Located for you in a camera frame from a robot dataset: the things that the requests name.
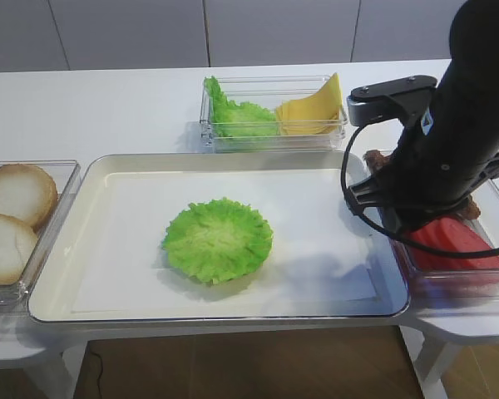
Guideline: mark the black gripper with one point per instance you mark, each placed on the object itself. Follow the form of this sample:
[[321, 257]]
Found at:
[[430, 174]]

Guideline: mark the red tomato slice front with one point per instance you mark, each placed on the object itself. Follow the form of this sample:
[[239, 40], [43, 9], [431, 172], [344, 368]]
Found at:
[[449, 234]]

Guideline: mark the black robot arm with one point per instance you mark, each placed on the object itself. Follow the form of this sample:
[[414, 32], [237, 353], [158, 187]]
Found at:
[[468, 92]]

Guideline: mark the yellow cheese slices stack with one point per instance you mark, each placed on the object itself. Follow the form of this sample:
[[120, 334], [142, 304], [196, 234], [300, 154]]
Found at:
[[314, 114]]

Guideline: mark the clear lettuce and cheese bin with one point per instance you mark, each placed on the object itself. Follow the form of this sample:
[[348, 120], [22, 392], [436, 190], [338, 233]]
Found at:
[[269, 92]]

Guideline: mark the green lettuce pile in bin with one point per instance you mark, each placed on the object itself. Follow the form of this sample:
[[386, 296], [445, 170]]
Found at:
[[234, 119]]

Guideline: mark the green lettuce leaf on tray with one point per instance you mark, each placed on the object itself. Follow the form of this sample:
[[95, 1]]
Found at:
[[218, 241]]

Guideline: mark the brown meat patty rightmost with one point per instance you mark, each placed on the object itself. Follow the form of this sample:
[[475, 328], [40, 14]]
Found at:
[[470, 211]]

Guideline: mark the brown meat patty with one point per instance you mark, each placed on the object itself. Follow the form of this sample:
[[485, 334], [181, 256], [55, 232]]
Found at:
[[375, 160], [470, 211]]

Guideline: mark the brown meat patty leftmost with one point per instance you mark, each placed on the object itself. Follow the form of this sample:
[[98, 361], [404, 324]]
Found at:
[[375, 160]]

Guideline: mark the clear patty and tomato bin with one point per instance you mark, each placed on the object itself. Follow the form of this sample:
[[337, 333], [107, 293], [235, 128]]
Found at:
[[463, 283]]

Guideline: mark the white paper tray liner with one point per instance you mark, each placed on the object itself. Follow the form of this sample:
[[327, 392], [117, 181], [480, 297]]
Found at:
[[322, 262]]

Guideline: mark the white table leg right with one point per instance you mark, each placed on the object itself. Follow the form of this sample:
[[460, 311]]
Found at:
[[431, 357]]

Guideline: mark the white table leg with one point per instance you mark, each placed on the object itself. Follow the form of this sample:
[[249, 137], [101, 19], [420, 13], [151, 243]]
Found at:
[[431, 357], [69, 367]]

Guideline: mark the white serving tray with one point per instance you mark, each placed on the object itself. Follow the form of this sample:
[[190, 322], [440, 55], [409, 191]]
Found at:
[[56, 289]]

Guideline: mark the white table leg left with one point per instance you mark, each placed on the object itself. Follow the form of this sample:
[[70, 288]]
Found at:
[[69, 367]]

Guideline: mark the clear bun bin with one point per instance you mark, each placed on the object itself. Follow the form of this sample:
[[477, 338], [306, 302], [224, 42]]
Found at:
[[66, 174]]

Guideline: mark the white bun half rear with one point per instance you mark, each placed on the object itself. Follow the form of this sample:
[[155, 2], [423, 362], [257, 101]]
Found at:
[[27, 193]]

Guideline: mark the white bun half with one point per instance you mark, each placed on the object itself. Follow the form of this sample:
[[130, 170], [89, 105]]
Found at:
[[17, 241], [27, 193]]

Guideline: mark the white bun half front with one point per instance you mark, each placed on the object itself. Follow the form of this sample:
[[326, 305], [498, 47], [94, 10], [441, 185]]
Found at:
[[17, 241]]

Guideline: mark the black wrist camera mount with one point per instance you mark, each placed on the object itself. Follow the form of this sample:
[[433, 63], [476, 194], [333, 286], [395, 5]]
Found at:
[[404, 99]]

